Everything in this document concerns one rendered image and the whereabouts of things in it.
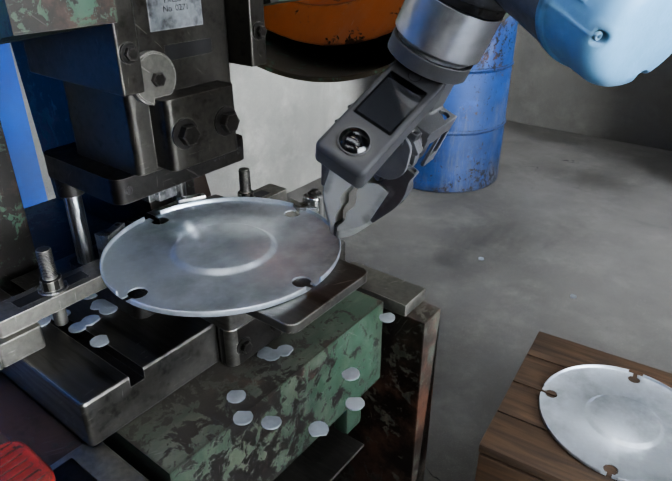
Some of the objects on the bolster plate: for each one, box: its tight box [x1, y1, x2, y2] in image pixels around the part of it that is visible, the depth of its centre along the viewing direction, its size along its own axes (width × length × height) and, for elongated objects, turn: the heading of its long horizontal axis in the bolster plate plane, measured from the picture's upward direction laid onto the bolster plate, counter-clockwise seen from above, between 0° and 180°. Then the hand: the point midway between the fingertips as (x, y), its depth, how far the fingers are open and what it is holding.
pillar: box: [63, 195, 95, 264], centre depth 76 cm, size 2×2×14 cm
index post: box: [303, 188, 327, 219], centre depth 87 cm, size 3×3×10 cm
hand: (336, 228), depth 59 cm, fingers closed
